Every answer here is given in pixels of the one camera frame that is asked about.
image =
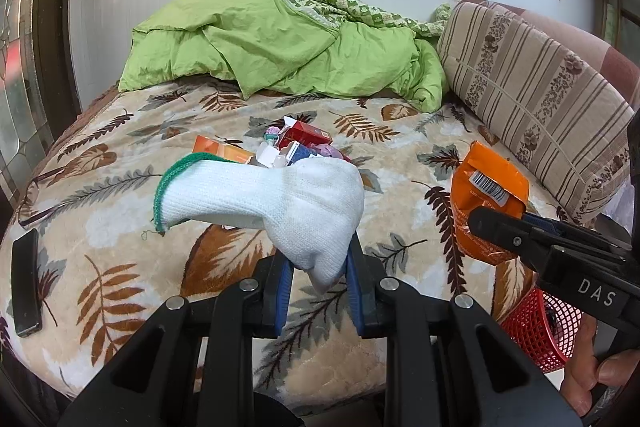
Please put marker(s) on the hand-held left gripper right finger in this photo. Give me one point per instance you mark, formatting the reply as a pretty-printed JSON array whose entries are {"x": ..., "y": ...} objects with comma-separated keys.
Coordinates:
[{"x": 356, "y": 292}]

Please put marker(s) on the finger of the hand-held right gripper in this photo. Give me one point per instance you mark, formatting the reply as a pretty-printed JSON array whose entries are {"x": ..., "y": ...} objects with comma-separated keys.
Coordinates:
[
  {"x": 575, "y": 232},
  {"x": 500, "y": 229}
]

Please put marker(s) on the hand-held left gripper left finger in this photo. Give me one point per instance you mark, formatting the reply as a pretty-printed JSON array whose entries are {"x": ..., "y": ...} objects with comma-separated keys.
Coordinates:
[{"x": 285, "y": 292}]

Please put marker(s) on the orange snack bag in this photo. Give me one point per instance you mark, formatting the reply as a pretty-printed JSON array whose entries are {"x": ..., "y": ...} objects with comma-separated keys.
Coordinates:
[{"x": 472, "y": 169}]

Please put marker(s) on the red plastic mesh basket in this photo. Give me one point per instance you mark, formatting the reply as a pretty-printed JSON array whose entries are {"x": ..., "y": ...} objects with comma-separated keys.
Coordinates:
[{"x": 530, "y": 329}]

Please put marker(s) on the white sock green cuff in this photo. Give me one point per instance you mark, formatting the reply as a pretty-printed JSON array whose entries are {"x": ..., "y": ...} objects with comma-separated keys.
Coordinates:
[{"x": 280, "y": 202}]

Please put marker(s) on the blue white cardboard box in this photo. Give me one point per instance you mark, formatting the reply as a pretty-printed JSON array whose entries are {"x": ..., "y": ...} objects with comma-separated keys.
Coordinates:
[{"x": 300, "y": 152}]

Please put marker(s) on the orange cardboard box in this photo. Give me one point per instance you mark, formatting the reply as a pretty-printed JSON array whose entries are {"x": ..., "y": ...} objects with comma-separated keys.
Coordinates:
[{"x": 220, "y": 149}]

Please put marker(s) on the person's right hand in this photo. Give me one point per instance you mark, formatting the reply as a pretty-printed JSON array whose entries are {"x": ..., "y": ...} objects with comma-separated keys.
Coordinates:
[{"x": 580, "y": 362}]

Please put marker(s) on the white torn cardboard box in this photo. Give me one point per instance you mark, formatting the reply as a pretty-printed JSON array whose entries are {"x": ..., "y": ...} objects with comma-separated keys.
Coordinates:
[{"x": 270, "y": 155}]

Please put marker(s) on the striped floral cushion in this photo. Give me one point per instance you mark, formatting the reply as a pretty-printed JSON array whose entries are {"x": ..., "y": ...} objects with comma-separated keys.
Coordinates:
[{"x": 540, "y": 97}]

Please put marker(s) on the purple plastic wrapper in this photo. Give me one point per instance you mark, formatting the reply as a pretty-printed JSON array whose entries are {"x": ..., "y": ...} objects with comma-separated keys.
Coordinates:
[{"x": 332, "y": 153}]

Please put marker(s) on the leaf-print blanket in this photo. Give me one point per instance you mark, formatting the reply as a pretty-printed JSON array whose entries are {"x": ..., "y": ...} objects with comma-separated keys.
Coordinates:
[{"x": 150, "y": 227}]

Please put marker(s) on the teal small wrapper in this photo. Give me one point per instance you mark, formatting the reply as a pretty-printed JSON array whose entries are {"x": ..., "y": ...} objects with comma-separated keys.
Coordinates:
[{"x": 271, "y": 136}]

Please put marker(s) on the pink upholstered headboard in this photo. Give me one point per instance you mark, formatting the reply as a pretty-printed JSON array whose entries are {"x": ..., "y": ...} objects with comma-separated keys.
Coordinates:
[{"x": 600, "y": 49}]

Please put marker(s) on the wooden framed window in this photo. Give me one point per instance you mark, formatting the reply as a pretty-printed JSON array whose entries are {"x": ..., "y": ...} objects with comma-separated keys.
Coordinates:
[{"x": 620, "y": 17}]

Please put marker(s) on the green quilt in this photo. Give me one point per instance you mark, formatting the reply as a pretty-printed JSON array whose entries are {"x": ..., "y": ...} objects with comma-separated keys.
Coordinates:
[{"x": 260, "y": 37}]

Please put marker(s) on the black phone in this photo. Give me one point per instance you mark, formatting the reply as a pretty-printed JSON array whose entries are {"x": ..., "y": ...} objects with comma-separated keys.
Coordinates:
[{"x": 26, "y": 282}]

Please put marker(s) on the wooden door with glass pane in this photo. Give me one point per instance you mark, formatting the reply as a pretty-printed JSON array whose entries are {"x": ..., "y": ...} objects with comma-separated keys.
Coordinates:
[{"x": 30, "y": 57}]

